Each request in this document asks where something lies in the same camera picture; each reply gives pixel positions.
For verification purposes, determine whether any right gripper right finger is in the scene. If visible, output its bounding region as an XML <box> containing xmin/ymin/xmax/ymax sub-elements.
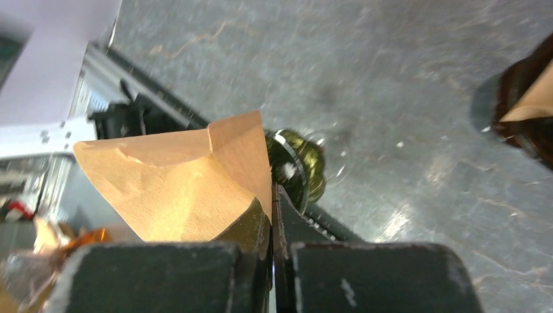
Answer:
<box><xmin>273</xmin><ymin>185</ymin><xmax>483</xmax><ymax>312</ymax></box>

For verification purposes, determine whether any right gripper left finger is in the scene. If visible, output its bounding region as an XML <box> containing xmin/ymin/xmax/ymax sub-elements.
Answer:
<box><xmin>43</xmin><ymin>200</ymin><xmax>271</xmax><ymax>312</ymax></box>

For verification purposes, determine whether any dark dripper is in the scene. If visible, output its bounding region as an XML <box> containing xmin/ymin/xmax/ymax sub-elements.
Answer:
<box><xmin>265</xmin><ymin>128</ymin><xmax>327</xmax><ymax>214</ymax></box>

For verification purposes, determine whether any brown dripper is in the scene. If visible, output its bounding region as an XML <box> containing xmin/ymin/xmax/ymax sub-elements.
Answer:
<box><xmin>493</xmin><ymin>35</ymin><xmax>552</xmax><ymax>168</ymax></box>

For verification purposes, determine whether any brown paper coffee filter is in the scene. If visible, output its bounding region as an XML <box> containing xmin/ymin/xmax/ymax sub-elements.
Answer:
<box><xmin>500</xmin><ymin>61</ymin><xmax>552</xmax><ymax>123</ymax></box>

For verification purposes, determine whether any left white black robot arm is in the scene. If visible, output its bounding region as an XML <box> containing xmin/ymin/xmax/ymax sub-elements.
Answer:
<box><xmin>1</xmin><ymin>104</ymin><xmax>207</xmax><ymax>162</ymax></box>

